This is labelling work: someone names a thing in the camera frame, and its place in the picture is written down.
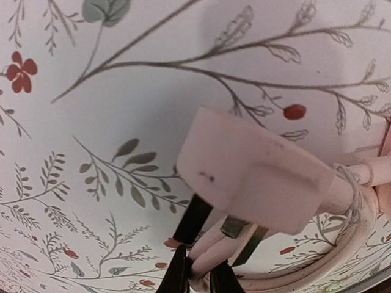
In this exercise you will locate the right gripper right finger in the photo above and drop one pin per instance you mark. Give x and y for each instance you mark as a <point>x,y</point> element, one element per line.
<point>223,280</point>

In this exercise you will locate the floral table cloth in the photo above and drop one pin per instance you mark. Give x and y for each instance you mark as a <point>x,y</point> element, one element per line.
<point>97,98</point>

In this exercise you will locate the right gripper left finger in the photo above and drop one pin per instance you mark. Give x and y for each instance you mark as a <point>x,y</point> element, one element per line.
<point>176,278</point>

